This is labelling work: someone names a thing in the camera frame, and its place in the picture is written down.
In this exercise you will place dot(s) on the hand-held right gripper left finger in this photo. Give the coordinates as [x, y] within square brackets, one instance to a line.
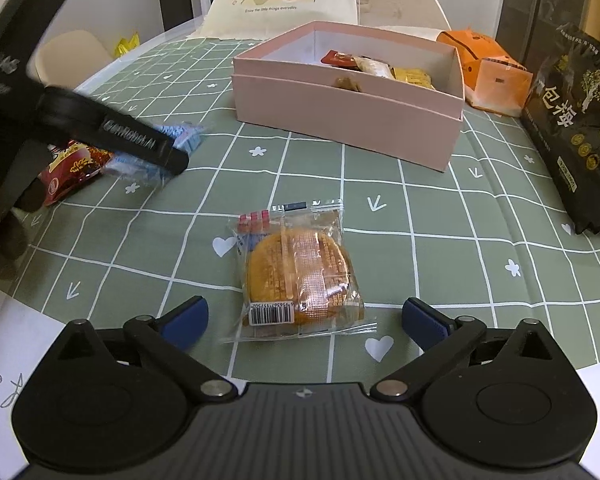
[185, 324]

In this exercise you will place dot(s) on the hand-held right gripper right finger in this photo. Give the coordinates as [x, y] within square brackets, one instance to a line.
[424, 322]

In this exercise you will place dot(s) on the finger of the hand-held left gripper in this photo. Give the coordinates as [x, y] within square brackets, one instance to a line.
[130, 137]

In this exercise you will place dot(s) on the light blue snack packet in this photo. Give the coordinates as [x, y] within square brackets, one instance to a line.
[180, 137]

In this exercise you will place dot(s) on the round cake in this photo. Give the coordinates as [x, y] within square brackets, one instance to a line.
[297, 270]

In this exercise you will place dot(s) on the pink cardboard box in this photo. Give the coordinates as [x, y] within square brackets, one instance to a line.
[350, 105]

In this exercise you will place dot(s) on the red packet with orange fruits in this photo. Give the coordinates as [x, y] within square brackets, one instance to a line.
[339, 59]

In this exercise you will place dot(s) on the yellow snack packet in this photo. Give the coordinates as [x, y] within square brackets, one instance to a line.
[412, 79]

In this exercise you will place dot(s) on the white roll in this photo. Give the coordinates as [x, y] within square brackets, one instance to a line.
[375, 67]

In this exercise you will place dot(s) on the person's left hand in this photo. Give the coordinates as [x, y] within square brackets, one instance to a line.
[5, 245]

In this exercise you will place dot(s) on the beige chair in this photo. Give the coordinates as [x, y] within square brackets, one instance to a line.
[72, 57]

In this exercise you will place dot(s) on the large red snack packet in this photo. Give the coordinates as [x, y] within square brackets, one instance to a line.
[75, 170]

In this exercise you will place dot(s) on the yellow plastic bag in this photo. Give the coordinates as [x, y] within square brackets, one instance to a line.
[126, 45]

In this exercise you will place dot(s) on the green checked tablecloth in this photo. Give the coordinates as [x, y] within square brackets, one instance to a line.
[430, 220]

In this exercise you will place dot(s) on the white table cover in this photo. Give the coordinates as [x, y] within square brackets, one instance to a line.
[15, 340]

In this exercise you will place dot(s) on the black snack bag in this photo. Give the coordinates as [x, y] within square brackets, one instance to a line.
[580, 125]

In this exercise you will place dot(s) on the orange paper box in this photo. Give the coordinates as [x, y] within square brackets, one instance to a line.
[490, 75]

